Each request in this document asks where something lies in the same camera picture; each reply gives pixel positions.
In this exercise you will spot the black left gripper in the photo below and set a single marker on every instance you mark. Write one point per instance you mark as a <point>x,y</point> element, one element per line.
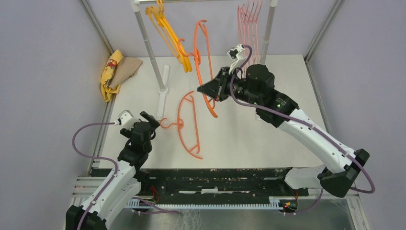
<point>153,123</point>

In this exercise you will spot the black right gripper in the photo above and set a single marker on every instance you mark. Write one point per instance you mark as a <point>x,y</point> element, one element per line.
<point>213,88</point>

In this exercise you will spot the orange plastic hanger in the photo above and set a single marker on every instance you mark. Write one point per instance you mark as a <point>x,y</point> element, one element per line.
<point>197,57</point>
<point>186,125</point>

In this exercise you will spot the yellow plastic hanger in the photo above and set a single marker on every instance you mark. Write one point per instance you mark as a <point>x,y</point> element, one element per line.
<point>156,14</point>
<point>171,35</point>

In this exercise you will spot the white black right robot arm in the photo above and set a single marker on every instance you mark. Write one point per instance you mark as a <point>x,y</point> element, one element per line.
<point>341,164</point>

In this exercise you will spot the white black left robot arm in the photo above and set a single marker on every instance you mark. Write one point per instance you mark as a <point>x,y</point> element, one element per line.
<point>123,182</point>

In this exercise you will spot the white rack foot left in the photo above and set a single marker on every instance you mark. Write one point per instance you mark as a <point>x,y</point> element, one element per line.
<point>163,93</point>

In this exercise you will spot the beige cloth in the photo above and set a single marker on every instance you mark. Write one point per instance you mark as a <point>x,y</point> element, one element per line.
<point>126,68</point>

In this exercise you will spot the yellow printed cloth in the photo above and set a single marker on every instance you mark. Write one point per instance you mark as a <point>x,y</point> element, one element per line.
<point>108,74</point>

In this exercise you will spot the grey rack pole right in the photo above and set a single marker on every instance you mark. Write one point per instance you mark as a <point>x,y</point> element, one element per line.
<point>266,39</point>

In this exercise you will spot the grey rack pole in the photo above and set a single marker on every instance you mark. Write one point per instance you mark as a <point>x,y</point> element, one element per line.
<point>135,4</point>
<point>266,39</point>

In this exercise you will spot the grey rack pole left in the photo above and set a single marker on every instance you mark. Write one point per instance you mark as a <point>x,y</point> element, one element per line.
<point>135,4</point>

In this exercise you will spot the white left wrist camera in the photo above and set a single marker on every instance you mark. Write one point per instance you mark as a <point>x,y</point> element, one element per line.
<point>126,120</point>

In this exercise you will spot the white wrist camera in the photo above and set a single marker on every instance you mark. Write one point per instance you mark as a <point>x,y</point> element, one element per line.
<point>237,57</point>
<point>126,120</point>

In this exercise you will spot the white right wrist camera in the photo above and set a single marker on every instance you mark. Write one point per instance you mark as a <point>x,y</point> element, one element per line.
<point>237,57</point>

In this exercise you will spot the white slotted cable duct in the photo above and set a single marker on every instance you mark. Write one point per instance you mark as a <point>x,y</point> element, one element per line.
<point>273,204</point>

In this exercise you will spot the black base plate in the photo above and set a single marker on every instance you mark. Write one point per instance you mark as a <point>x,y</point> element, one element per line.
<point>218,186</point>

